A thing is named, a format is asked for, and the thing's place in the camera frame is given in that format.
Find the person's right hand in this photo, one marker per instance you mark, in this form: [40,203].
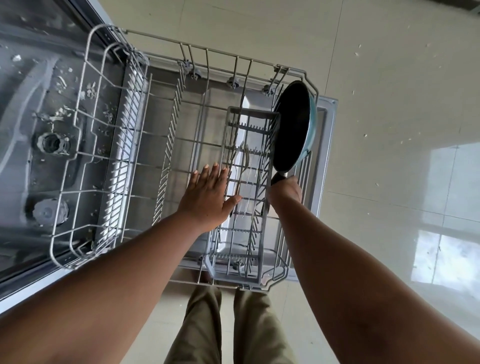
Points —
[287,193]

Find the person's left hand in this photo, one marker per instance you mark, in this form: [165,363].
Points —
[208,198]

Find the black frying pan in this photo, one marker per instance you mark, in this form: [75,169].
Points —
[292,127]

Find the silver dishwasher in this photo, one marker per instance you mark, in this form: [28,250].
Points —
[22,168]

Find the person's right forearm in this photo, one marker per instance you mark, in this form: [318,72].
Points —
[367,292]

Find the person's left forearm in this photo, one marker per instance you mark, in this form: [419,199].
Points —
[105,292]

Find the person's khaki trousers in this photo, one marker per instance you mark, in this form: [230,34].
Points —
[202,330]

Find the dark cutlery basket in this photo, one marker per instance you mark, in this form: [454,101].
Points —
[264,258]

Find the beige base cabinet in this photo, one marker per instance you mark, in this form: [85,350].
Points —
[457,3]

